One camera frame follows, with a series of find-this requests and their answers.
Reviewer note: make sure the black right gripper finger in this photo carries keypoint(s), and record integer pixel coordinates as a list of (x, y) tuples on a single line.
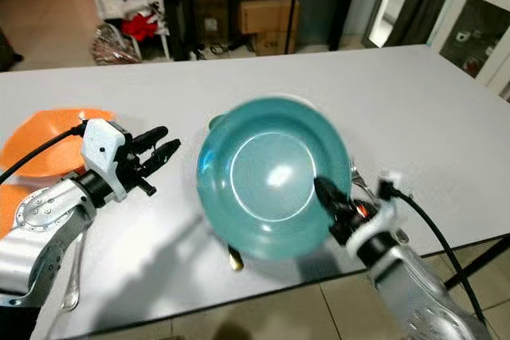
[(329, 195)]

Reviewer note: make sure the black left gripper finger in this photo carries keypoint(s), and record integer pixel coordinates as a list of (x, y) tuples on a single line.
[(155, 135), (166, 154)]

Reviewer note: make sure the teal plate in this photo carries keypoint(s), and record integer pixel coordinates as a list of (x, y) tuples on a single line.
[(271, 157)]

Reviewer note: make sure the gold spoon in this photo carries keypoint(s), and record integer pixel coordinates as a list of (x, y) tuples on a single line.
[(236, 260)]

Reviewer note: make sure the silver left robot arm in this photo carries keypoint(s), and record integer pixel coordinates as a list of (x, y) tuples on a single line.
[(48, 228)]

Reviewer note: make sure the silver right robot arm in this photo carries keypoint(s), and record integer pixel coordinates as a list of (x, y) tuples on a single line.
[(422, 292)]

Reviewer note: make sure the green cup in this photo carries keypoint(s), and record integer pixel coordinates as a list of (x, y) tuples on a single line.
[(215, 121)]

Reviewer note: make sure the shiny patterned bag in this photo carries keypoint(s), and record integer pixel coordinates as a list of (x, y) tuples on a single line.
[(114, 45)]

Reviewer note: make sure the orange bowl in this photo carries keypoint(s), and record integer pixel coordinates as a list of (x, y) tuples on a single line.
[(40, 129)]

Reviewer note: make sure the red bag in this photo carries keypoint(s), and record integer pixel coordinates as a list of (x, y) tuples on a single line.
[(141, 28)]

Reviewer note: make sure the orange plate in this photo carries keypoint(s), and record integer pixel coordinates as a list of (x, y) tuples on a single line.
[(12, 209)]

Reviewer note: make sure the dark brown cardboard box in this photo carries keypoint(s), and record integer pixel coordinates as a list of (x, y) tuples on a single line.
[(211, 21)]

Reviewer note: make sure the black table leg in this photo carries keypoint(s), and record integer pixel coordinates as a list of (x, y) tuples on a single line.
[(478, 260)]

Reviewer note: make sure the small cardboard box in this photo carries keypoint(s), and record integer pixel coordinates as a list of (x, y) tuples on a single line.
[(275, 44)]

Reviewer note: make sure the large cardboard box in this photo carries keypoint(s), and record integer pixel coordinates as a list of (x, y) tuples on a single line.
[(267, 15)]

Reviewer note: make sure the white framed panel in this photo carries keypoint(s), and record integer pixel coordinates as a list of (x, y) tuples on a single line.
[(382, 5)]

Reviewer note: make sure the white glass door cabinet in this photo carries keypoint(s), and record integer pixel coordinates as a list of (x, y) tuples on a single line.
[(474, 29)]

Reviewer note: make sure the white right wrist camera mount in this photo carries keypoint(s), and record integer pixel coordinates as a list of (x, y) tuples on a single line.
[(370, 232)]

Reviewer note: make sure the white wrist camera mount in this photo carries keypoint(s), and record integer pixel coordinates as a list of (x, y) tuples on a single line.
[(102, 149), (370, 232)]

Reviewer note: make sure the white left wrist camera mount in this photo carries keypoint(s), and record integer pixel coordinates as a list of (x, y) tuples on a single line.
[(102, 149)]

